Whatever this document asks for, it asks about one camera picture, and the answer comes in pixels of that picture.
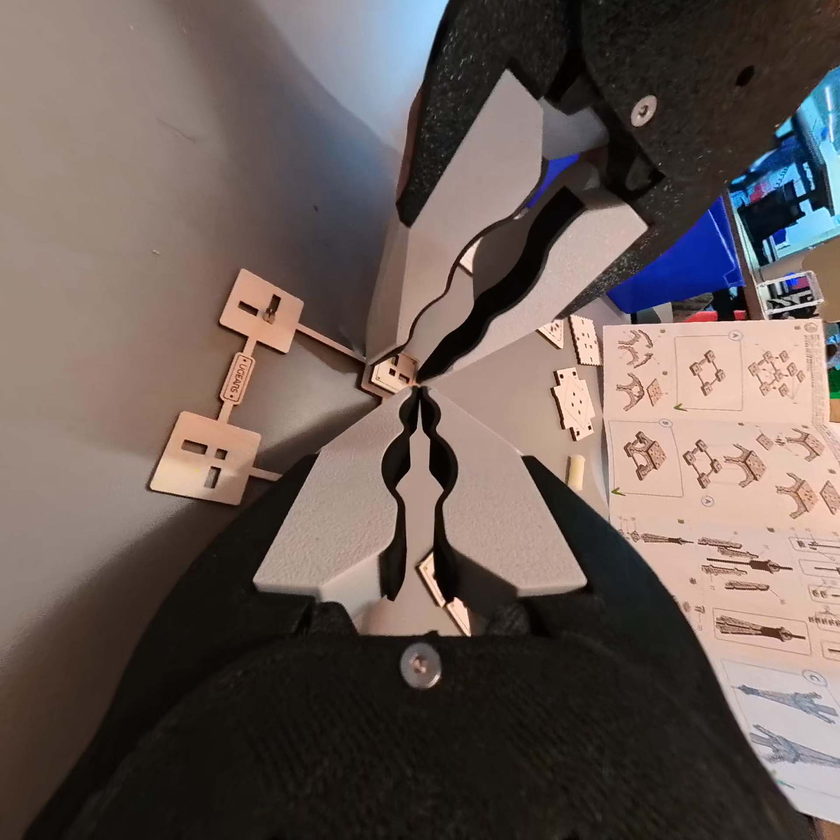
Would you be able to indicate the white assembly instruction sheet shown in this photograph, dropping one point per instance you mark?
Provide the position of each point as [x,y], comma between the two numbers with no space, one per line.
[722,459]

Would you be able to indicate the clear plastic holder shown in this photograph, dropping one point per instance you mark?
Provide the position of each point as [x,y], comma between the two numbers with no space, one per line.
[787,295]

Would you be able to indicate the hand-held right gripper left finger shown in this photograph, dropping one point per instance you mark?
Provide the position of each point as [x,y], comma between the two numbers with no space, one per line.
[328,525]

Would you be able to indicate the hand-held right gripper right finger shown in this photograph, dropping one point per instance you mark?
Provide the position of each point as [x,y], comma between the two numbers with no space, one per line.
[505,525]

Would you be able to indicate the small wooden square tile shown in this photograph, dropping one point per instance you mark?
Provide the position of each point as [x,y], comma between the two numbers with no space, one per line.
[552,333]
[460,615]
[430,577]
[394,373]

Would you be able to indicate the grey desk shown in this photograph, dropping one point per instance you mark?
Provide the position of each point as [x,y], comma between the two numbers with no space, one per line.
[131,197]

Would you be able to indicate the cream wax cylinder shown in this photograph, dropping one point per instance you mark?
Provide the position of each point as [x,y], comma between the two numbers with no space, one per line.
[577,471]

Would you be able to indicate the blue plastic bin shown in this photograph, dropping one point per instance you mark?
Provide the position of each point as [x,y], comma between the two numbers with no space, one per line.
[682,262]

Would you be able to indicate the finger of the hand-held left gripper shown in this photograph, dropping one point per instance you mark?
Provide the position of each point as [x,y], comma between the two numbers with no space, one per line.
[499,164]
[577,262]

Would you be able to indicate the beige board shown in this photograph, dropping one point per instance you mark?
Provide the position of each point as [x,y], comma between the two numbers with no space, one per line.
[825,275]

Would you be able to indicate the cross-shaped wooden plate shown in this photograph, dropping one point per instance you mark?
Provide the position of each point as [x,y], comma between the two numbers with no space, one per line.
[574,403]

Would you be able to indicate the wooden four-square connector frame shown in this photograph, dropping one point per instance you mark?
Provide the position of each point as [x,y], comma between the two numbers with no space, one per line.
[172,474]

